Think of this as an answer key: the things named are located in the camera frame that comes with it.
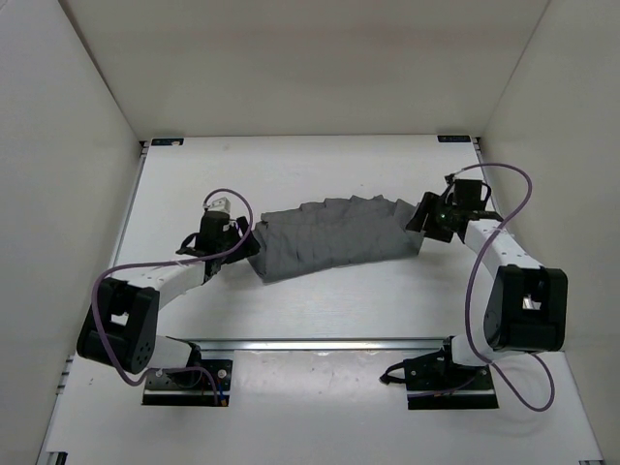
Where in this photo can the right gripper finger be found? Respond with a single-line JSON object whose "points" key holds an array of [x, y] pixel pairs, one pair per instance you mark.
{"points": [[423, 211], [440, 225]]}

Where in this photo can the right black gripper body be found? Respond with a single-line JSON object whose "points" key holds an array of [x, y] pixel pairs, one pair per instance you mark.
{"points": [[447, 207]]}

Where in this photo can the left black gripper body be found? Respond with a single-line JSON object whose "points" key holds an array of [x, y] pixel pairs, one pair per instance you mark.
{"points": [[228, 243]]}

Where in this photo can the grey pleated skirt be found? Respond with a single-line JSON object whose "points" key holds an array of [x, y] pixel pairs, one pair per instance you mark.
{"points": [[321, 235]]}

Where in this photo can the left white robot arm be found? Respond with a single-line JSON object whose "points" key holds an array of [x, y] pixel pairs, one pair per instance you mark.
{"points": [[120, 329]]}

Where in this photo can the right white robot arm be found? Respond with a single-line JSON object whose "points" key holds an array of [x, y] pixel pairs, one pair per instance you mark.
{"points": [[527, 307]]}

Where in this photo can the right blue corner label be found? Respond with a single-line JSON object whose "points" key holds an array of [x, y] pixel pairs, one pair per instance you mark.
{"points": [[453, 139]]}

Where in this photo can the blue corner label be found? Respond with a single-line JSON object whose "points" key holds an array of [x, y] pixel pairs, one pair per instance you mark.
{"points": [[453, 139], [167, 142]]}

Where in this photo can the left blue corner label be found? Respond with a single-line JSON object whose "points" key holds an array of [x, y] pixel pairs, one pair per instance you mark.
{"points": [[167, 142]]}

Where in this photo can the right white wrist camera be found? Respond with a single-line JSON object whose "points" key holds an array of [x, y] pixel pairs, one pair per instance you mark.
{"points": [[453, 176]]}

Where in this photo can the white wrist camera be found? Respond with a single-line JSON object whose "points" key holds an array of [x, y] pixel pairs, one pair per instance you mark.
{"points": [[219, 206], [453, 176]]}

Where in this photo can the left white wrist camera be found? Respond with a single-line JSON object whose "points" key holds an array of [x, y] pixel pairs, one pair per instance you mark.
{"points": [[219, 206]]}

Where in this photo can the front aluminium table rail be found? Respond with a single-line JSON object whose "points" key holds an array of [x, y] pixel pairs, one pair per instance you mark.
{"points": [[319, 344]]}

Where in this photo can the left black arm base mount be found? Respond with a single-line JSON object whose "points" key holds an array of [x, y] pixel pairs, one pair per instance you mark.
{"points": [[191, 389]]}

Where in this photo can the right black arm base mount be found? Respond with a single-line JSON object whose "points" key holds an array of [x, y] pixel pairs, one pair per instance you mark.
{"points": [[433, 382]]}

